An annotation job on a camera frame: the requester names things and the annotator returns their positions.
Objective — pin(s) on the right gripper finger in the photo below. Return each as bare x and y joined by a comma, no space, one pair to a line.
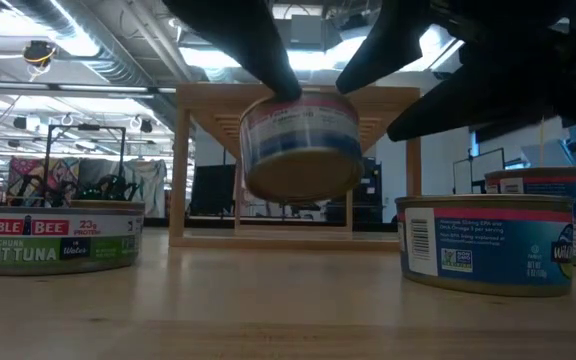
478,95
393,30

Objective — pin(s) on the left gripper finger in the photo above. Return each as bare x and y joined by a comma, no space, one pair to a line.
238,30

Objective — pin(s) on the blue label salmon can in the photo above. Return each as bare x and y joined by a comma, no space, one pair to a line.
298,170
498,250
553,192

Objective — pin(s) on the black background robot arm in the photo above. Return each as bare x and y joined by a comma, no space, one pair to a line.
113,187

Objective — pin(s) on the wooden slatted shelf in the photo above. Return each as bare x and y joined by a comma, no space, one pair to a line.
203,97

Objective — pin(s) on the grey ceiling box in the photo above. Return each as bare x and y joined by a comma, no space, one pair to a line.
308,30

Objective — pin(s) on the black-framed white panel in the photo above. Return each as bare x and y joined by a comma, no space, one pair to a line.
488,172

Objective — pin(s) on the grey trapezoid panel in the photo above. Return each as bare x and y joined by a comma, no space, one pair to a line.
548,155

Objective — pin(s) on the black cabinet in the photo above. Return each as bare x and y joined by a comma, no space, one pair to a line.
374,190

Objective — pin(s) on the long ceiling light bar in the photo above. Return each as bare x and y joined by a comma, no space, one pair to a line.
93,88

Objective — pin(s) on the black monitor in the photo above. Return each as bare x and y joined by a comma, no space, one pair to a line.
213,190

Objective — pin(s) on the grey draped cloth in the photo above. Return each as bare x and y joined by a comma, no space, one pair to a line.
143,185

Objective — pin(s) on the black ceiling-hung device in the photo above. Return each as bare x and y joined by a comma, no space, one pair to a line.
38,51

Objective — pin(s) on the colourful patterned cloth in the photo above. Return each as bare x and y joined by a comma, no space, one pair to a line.
63,172

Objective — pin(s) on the silver ventilation duct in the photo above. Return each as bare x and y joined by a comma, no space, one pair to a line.
113,65

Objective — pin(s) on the black metal frame rig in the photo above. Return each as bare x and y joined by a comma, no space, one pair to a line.
88,127

